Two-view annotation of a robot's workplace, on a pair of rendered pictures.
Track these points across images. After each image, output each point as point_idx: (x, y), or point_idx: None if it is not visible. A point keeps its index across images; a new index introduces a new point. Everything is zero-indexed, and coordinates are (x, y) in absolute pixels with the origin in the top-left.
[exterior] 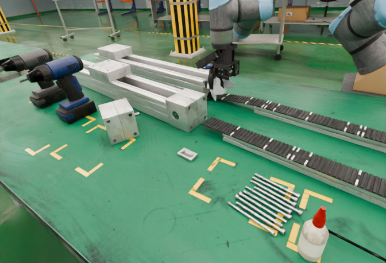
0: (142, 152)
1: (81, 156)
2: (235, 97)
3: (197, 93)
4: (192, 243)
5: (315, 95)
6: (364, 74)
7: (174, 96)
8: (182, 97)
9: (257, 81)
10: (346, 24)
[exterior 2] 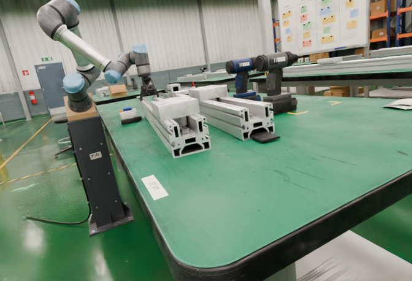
0: None
1: None
2: None
3: (175, 91)
4: None
5: (113, 114)
6: (91, 108)
7: (186, 90)
8: (184, 90)
9: (111, 119)
10: (86, 80)
